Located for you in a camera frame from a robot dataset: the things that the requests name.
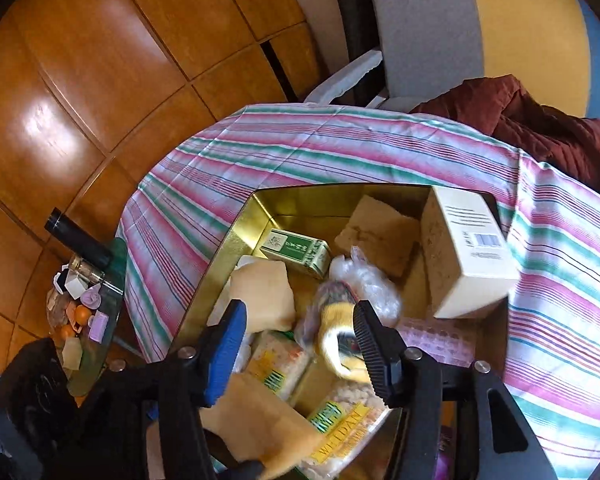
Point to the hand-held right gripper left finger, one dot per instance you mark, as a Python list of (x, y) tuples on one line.
[(225, 355)]

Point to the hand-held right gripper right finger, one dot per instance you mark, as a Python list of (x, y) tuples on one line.
[(375, 355)]

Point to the brown bread rolls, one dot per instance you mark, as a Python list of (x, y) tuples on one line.
[(332, 342)]

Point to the rice cracker packet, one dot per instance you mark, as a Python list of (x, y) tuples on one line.
[(280, 365), (345, 425)]

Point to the pink plastic packet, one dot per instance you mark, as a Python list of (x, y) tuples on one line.
[(435, 342)]

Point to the tan soap block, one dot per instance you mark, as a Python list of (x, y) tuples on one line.
[(262, 292), (265, 425)]

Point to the purple snack packet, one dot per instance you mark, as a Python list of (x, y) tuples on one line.
[(445, 455)]

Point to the green and white box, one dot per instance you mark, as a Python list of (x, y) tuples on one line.
[(295, 252)]

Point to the tan sponge block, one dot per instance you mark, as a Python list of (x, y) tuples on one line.
[(375, 230)]

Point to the beige cardboard box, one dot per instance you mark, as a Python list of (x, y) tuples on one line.
[(475, 260)]

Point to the gold tin box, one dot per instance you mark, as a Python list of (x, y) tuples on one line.
[(305, 210)]

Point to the small tan piece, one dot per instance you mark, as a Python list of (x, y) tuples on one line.
[(72, 352)]

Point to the glass side table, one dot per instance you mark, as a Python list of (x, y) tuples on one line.
[(97, 375)]

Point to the small orange ball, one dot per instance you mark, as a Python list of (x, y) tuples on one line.
[(67, 331), (82, 314)]

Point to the small purple box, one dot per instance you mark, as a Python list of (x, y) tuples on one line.
[(99, 326)]

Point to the purple cap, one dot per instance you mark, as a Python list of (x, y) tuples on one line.
[(91, 299)]

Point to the small white piece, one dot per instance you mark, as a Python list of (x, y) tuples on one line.
[(74, 284)]

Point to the small glass bottle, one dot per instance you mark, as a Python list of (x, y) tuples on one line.
[(87, 268)]

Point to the black cylinder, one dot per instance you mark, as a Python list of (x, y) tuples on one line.
[(77, 237)]

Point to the striped tablecloth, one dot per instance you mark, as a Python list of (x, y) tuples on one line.
[(330, 145)]

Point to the white foam armrest wrap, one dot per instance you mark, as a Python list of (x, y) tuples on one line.
[(345, 77)]

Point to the maroon cloth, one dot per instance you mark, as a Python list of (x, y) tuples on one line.
[(530, 120)]

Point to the wooden wardrobe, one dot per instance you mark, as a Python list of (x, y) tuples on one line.
[(105, 60)]

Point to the grey yellow blue chair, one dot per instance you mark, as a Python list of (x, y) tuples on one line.
[(420, 25)]

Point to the black rolled mat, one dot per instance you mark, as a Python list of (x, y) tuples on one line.
[(352, 10)]

